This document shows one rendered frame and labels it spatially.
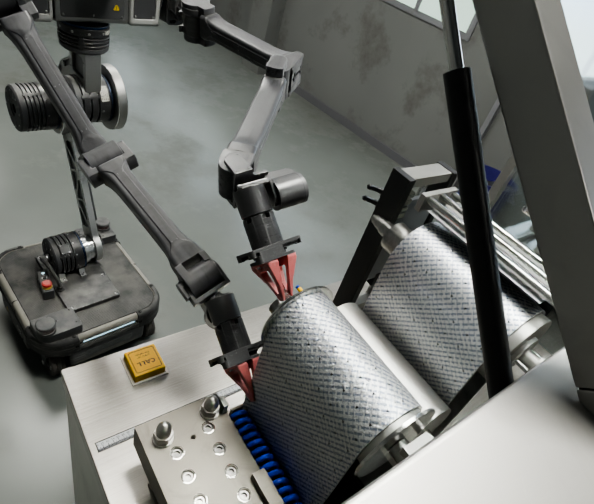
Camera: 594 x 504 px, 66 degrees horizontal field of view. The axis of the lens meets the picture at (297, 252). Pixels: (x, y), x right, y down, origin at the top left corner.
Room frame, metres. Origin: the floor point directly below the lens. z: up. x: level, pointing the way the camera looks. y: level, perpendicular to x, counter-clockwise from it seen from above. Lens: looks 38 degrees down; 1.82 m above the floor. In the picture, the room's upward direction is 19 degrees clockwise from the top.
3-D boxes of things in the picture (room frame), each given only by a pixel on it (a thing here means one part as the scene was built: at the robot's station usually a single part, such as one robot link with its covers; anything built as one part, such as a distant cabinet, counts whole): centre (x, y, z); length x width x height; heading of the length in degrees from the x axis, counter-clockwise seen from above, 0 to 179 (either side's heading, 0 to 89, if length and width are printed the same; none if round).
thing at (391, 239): (0.76, -0.19, 1.33); 0.06 x 0.06 x 0.06; 47
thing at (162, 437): (0.40, 0.11, 1.05); 0.04 x 0.04 x 0.04
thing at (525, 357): (0.55, -0.42, 1.33); 0.07 x 0.07 x 0.07; 47
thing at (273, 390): (0.43, -0.09, 1.11); 0.23 x 0.01 x 0.18; 47
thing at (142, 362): (0.60, 0.24, 0.91); 0.07 x 0.07 x 0.02; 47
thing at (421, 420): (0.39, -0.22, 1.25); 0.15 x 0.01 x 0.15; 137
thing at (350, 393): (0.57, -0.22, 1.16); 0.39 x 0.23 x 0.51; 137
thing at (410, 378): (0.56, -0.21, 1.17); 0.26 x 0.12 x 0.12; 47
